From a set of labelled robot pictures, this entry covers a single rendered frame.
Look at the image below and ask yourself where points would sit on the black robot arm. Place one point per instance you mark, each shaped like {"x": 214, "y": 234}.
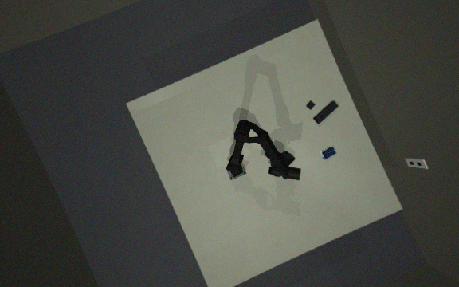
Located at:
{"x": 279, "y": 161}

